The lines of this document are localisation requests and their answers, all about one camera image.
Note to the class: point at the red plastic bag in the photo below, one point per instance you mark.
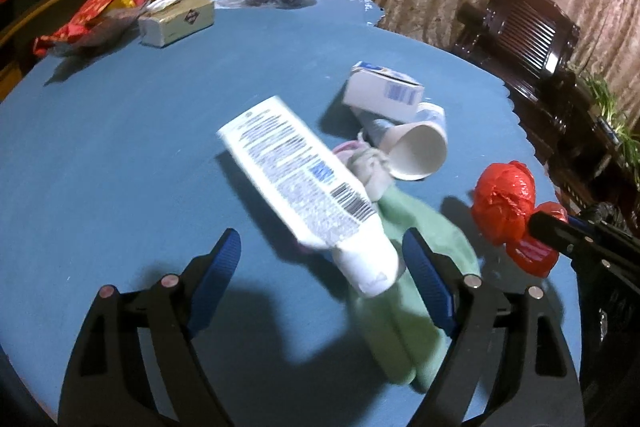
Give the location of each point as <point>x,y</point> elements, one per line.
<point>502,202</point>

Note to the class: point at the beige tissue box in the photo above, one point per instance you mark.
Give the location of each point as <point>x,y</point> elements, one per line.
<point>175,19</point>

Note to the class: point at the light blue tablecloth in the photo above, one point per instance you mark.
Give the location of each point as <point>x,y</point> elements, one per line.
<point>345,2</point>

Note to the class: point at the white tissue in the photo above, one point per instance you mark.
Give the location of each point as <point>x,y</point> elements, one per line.
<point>367,167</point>

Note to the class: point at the green rubber glove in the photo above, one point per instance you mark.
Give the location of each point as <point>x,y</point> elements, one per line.
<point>425,227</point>

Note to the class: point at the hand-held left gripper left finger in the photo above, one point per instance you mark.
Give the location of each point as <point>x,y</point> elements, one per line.
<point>220,277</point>

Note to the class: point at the pile of red snack packets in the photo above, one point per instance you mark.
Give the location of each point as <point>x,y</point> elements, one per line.
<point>95,9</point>

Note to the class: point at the small white blue box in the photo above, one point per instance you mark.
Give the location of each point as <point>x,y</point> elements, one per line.
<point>380,94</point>

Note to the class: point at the potted green plant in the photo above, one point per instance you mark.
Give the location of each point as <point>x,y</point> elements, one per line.
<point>607,107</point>

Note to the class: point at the dark wooden side table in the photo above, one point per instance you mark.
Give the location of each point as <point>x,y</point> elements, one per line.
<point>575,132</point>

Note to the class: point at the white blue printed cup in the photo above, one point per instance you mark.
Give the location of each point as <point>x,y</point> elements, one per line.
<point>430,114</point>

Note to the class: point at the glass snack dish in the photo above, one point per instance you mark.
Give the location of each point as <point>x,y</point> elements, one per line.
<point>107,32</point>

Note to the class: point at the dark wooden armchair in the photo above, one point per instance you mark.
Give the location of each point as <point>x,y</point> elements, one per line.
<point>525,37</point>

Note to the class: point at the white tube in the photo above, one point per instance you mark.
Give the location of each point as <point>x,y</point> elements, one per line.
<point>295,167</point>

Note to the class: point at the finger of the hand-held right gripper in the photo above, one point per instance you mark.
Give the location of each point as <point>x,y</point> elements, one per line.
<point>575,239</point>
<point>600,216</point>

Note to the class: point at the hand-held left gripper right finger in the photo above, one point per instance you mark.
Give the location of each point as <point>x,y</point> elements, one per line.
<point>427,287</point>

